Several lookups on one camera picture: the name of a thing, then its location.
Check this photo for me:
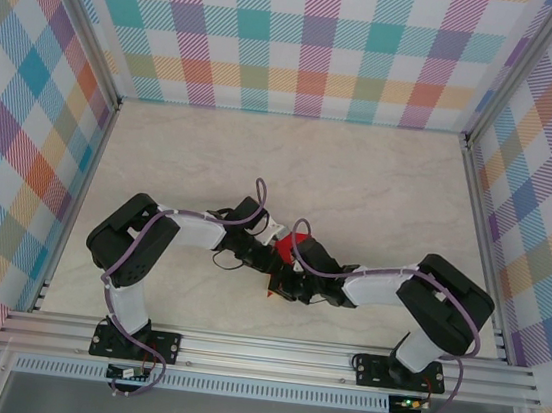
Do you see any red paper sheet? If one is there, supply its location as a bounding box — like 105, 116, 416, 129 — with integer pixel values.
266, 215, 317, 303

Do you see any aluminium mounting rail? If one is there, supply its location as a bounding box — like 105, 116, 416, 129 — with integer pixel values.
0, 301, 547, 413

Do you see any aluminium right side rail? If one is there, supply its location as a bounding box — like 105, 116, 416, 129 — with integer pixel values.
436, 138, 539, 367

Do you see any aluminium left frame post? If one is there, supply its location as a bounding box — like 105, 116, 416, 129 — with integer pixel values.
14, 0, 136, 113

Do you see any aluminium right frame post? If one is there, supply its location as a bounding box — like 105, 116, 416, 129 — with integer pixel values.
461, 0, 552, 161

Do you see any aluminium frame post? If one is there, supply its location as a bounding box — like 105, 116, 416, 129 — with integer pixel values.
14, 0, 136, 113
461, 0, 552, 161

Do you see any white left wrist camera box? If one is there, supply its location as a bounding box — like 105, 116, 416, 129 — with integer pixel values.
254, 215, 289, 248

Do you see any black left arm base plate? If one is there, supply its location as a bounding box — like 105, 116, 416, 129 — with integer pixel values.
89, 322, 184, 367

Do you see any slotted grey cable duct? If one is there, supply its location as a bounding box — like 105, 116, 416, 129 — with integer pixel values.
8, 349, 393, 413

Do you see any small circuit board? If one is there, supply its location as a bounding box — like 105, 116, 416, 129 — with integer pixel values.
394, 396, 433, 413
106, 364, 151, 384

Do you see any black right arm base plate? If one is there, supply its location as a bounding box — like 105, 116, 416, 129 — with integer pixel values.
353, 351, 449, 397

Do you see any aluminium left side rail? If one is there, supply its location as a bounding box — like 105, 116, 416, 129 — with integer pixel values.
28, 91, 124, 321

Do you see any left small circuit board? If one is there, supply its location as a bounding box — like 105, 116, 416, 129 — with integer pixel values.
106, 364, 151, 384

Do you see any right small circuit board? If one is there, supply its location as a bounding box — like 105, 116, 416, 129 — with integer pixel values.
394, 396, 433, 413

